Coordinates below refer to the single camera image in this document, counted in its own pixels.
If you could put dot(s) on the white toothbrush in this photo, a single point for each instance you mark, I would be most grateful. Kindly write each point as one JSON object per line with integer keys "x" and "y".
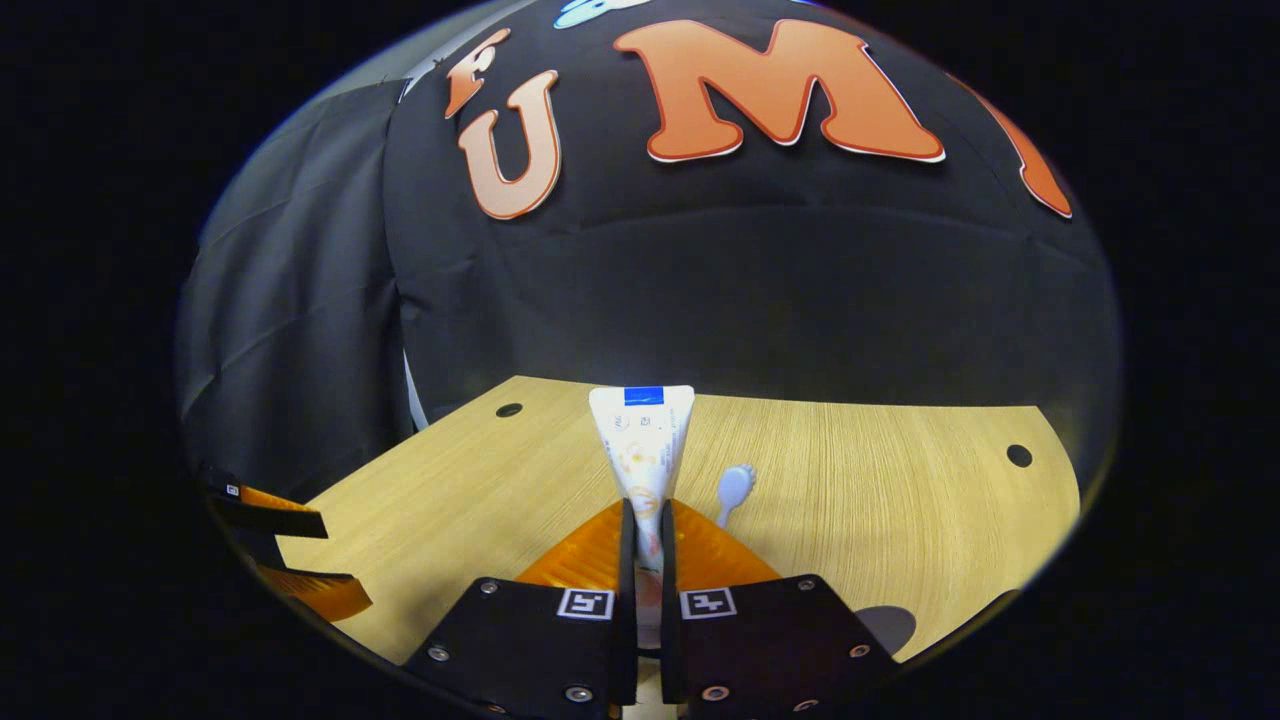
{"x": 735, "y": 485}

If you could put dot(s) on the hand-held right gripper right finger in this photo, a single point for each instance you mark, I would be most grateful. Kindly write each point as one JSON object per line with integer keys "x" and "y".
{"x": 770, "y": 655}

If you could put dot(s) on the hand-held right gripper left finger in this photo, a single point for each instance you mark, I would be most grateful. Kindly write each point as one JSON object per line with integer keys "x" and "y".
{"x": 540, "y": 655}

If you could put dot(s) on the dark round coaster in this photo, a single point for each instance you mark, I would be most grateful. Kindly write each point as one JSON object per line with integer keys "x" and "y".
{"x": 890, "y": 628}

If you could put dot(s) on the black backdrop cloth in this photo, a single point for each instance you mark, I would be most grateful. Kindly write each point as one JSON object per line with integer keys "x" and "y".
{"x": 700, "y": 280}

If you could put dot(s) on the white toothpaste tube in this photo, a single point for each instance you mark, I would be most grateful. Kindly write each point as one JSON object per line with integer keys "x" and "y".
{"x": 643, "y": 440}

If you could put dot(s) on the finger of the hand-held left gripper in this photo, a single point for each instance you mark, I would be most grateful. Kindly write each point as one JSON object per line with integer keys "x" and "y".
{"x": 270, "y": 518}
{"x": 320, "y": 595}

